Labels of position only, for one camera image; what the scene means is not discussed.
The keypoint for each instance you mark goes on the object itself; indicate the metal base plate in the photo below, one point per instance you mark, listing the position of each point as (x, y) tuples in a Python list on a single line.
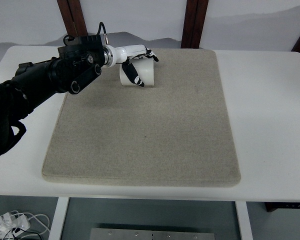
[(133, 234)]

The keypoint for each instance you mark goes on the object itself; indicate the white table leg left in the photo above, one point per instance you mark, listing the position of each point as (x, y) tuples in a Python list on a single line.
[(59, 218)]

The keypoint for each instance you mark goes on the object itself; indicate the white table leg right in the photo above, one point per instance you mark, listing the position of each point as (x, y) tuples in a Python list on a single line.
[(243, 220)]

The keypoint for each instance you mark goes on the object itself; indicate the middle wooden frame post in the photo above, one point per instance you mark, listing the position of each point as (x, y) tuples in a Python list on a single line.
[(193, 25)]

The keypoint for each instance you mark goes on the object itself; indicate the white table leg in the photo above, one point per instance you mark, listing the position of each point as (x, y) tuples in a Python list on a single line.
[(243, 220), (59, 218)]

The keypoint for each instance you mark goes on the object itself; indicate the left wooden frame post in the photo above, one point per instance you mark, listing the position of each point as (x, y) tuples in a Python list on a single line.
[(73, 18)]

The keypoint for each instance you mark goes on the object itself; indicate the white power strip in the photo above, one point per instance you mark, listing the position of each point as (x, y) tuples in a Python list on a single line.
[(13, 223)]

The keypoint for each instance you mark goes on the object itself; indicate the white robotic hand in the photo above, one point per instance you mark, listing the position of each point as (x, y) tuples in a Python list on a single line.
[(119, 55)]

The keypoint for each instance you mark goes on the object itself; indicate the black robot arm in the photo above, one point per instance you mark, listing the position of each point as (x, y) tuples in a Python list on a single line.
[(79, 63)]

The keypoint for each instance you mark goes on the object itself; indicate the white ribbed cup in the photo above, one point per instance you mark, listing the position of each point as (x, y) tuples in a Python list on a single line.
[(145, 70)]

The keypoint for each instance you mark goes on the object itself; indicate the grey felt mat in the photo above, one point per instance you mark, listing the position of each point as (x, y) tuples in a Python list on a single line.
[(176, 133)]

